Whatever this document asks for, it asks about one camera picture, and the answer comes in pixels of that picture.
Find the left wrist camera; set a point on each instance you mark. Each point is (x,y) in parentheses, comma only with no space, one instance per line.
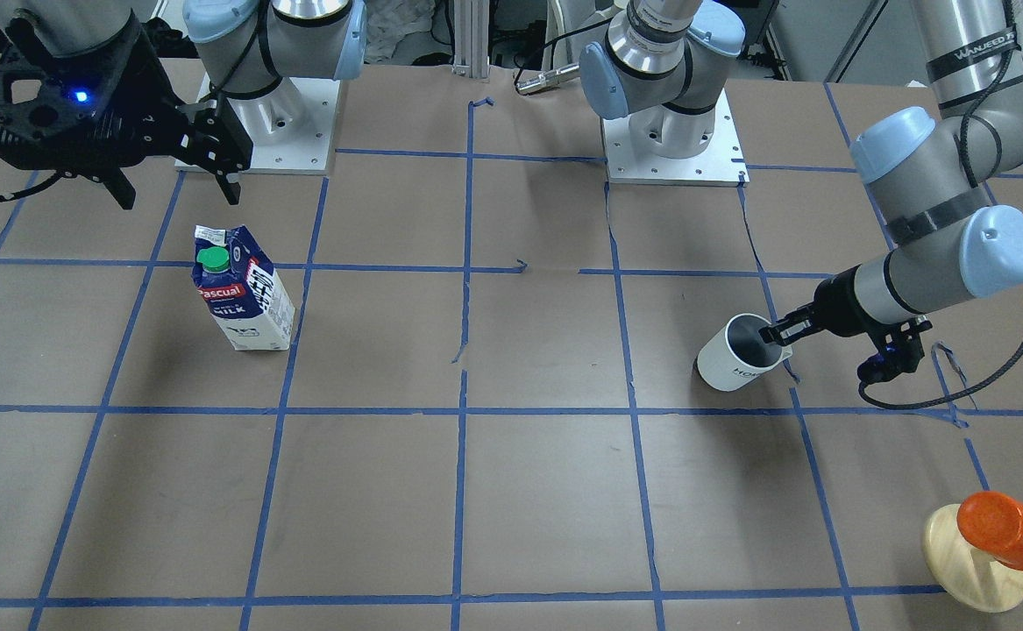
(899,350)

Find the aluminium frame post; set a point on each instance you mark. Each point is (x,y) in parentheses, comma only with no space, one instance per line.
(471,27)

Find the white mug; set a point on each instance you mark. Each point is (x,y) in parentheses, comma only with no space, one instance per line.
(737,354)

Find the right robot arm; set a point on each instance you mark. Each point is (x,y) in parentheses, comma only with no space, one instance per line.
(238,49)

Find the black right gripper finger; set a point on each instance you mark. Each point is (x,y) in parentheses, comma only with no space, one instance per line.
(116,182)
(216,141)

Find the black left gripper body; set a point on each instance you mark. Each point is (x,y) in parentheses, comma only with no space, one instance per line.
(837,304)

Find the blue white milk carton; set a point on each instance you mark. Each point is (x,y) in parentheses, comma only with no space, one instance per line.
(241,289)

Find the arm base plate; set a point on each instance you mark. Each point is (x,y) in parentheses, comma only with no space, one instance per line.
(292,128)
(658,146)

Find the orange mug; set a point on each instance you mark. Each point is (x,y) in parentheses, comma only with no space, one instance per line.
(993,523)

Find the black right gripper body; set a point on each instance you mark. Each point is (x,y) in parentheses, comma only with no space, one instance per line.
(137,95)

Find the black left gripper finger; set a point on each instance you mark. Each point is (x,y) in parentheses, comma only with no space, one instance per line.
(796,325)

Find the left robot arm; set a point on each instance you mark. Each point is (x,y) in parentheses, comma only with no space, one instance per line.
(926,174)

